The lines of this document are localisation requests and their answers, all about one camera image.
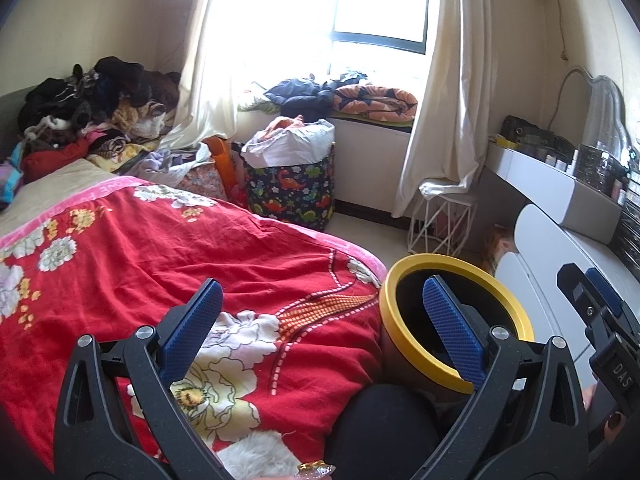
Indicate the person's left hand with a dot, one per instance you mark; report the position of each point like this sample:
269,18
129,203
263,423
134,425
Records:
315,470

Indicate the white fluffy cuff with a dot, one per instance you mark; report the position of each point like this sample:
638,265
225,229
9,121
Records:
260,457

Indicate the dinosaur print laundry basket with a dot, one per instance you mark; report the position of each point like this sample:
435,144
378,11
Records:
290,195

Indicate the floral fabric bag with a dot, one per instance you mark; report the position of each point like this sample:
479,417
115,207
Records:
202,182

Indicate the white rounded chair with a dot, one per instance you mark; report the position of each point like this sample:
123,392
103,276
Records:
540,240

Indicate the dark blue jacket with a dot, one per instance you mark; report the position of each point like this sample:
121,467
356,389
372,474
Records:
300,97

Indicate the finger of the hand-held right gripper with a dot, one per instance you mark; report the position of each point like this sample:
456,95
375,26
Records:
605,292
575,287

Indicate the wavy framed mirror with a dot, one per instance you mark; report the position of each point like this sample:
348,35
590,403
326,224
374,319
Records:
607,115

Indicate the orange plastic packet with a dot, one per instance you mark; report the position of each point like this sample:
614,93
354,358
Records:
499,250

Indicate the black framed window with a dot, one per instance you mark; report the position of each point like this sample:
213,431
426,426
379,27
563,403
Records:
380,0

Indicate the orange bag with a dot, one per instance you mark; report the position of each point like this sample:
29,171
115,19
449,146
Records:
222,160

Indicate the pink orange cloth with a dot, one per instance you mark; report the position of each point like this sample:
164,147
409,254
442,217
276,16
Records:
282,125

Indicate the dark patterned bag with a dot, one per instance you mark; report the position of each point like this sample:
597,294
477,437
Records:
535,137

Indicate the grey headboard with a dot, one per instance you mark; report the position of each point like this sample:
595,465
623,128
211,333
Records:
12,115

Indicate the yellow-rimmed black trash bin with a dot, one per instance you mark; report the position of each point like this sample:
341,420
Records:
440,259

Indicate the black drawer organiser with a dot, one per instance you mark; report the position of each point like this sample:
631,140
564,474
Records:
627,232

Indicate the person's right hand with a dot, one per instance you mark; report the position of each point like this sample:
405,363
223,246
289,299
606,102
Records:
602,417

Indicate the beige bed sheet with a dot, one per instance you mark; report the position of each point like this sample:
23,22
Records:
50,195

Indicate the white plastic bag liner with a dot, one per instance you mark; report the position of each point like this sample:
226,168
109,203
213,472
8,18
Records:
295,142

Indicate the red floral blanket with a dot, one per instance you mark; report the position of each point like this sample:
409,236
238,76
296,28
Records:
125,260

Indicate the lavender white clothes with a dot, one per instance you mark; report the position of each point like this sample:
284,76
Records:
170,162

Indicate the pile of dark clothes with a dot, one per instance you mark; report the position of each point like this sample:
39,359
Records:
100,95

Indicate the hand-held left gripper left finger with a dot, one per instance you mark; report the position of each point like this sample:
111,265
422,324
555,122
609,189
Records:
192,332

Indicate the white dressing table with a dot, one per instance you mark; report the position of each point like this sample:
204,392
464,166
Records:
540,180

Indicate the orange patterned folded blanket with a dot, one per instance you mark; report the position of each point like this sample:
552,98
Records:
375,102

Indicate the cream curtain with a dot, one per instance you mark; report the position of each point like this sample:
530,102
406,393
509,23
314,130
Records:
450,110
205,70

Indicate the yellow small item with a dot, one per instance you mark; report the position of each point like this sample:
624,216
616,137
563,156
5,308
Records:
504,141

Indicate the clear cosmetics organiser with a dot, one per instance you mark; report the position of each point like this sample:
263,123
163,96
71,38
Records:
605,172

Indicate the red cloth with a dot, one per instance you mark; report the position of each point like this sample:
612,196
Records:
55,160

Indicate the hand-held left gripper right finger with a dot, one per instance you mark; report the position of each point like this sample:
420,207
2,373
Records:
452,332

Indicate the person's black trouser leg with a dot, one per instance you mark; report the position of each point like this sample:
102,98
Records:
385,435

